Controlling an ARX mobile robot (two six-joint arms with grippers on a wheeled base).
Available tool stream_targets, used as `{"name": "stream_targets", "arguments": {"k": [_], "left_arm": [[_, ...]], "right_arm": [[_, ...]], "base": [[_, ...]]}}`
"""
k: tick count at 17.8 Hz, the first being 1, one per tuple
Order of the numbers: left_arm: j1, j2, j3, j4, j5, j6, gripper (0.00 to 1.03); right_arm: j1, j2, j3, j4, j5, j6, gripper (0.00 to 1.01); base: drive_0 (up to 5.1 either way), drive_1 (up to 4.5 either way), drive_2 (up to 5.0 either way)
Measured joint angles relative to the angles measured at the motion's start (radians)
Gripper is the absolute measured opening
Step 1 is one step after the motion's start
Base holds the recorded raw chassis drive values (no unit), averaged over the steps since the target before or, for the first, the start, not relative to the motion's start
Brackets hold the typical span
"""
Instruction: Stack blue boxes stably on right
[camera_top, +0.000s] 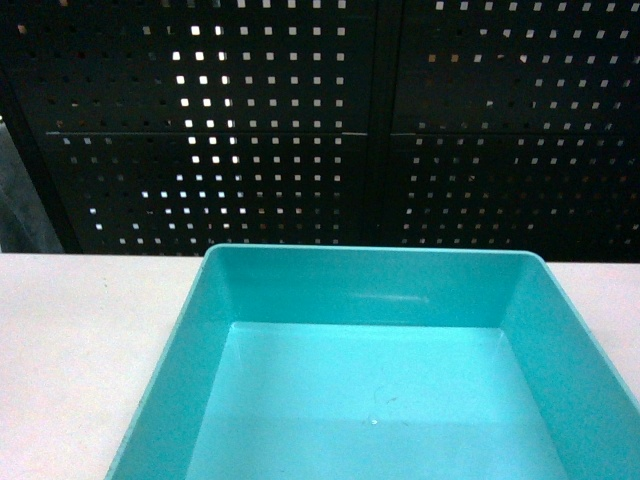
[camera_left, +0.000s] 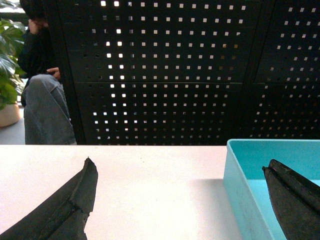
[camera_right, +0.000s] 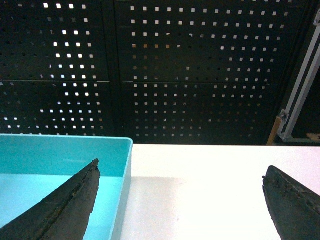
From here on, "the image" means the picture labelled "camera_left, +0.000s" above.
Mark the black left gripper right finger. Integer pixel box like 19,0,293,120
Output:
262,159,320,240

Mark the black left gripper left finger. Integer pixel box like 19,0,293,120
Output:
0,158,98,240

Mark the light teal plastic bin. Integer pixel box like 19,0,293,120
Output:
223,139,320,240

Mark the seated person in jeans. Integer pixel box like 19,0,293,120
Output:
18,0,77,145

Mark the green potted plant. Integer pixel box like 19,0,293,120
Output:
0,18,26,128

